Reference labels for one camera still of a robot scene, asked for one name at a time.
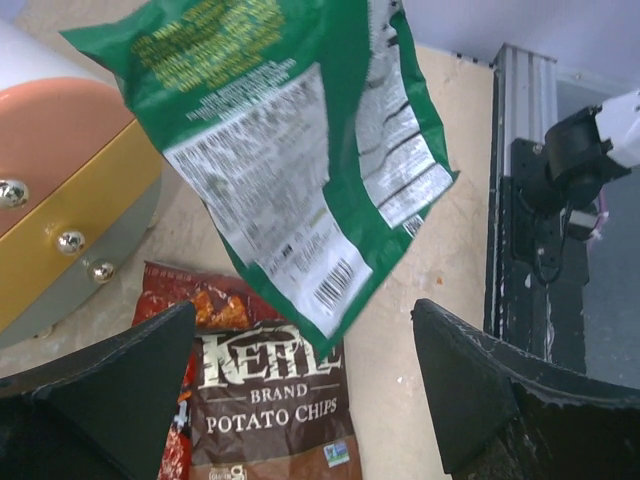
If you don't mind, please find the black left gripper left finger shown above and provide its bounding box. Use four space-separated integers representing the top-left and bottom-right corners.
1 302 196 479

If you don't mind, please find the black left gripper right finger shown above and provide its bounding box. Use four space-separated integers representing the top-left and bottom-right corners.
411 299 639 479

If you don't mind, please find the green snack bag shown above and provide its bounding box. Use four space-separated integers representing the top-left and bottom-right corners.
63 0 457 357

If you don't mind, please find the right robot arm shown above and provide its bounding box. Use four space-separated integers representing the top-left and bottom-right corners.
411 92 639 479

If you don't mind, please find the red chips bag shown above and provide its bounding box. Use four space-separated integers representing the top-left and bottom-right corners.
131 261 283 479

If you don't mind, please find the brown Kettle chips bag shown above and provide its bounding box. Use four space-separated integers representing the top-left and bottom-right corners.
189 322 363 479

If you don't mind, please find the pastel mini drawer cabinet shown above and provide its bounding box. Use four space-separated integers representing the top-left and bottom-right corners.
0 17 164 351

